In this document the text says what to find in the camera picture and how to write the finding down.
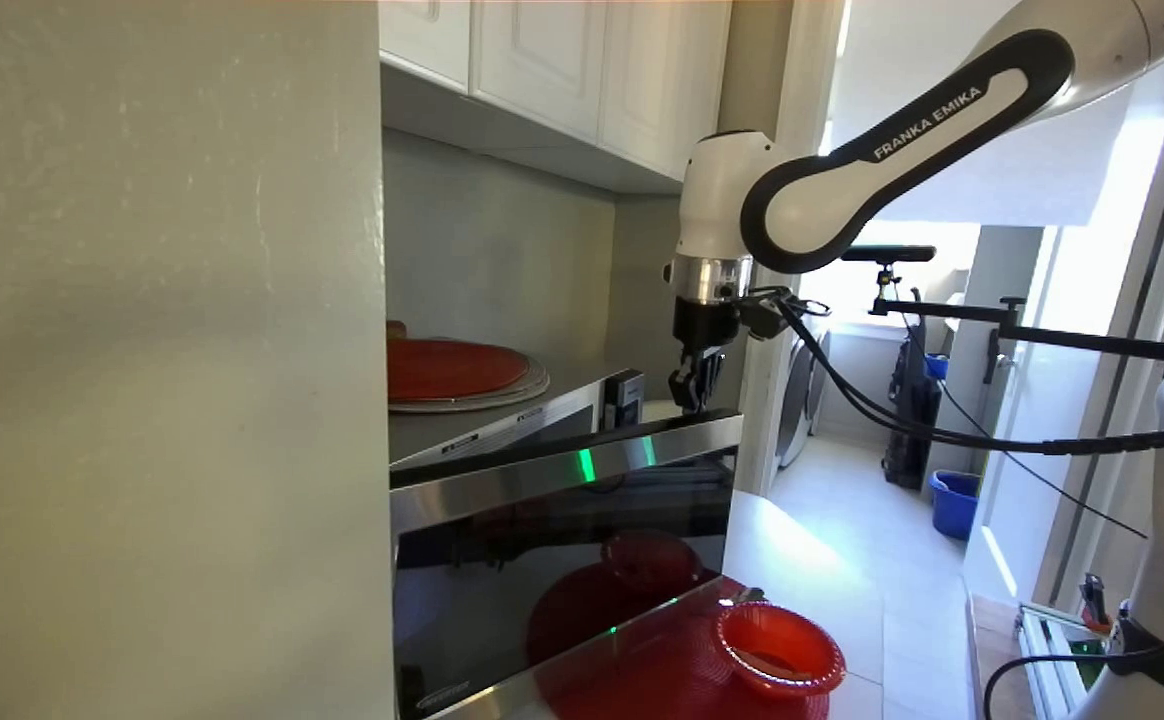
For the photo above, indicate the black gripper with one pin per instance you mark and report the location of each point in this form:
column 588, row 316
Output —
column 702, row 326

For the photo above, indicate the red plastic bowl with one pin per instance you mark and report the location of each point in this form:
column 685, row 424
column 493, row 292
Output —
column 782, row 644

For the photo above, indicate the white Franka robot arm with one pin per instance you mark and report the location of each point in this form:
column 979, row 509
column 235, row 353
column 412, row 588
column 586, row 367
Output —
column 874, row 163

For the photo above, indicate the silver microwave oven body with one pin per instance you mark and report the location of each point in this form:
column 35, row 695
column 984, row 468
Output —
column 472, row 424

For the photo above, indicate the white washing machine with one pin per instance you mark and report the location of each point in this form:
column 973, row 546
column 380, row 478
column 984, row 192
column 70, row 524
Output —
column 802, row 401

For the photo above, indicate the black vacuum cleaner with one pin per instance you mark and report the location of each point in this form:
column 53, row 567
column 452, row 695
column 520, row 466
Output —
column 908, row 424

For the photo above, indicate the red plate on counter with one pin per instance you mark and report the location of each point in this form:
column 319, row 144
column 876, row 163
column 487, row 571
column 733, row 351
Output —
column 452, row 368

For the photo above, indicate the small blue container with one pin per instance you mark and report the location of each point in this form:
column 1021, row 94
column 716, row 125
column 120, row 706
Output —
column 937, row 367

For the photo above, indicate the blue bucket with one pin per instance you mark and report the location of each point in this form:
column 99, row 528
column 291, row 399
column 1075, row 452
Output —
column 956, row 504

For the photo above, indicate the red round placemat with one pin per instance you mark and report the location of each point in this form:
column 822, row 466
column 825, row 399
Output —
column 661, row 683

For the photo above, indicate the red button device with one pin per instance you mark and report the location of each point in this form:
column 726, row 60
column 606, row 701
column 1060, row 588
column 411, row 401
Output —
column 1094, row 605

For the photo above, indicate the black camera on stand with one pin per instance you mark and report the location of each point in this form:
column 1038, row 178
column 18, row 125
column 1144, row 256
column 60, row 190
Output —
column 885, row 252

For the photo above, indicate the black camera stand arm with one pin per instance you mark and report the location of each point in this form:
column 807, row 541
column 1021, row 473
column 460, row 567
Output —
column 952, row 314

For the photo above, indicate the white wall cabinet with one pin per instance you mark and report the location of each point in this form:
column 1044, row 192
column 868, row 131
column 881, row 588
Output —
column 541, row 52

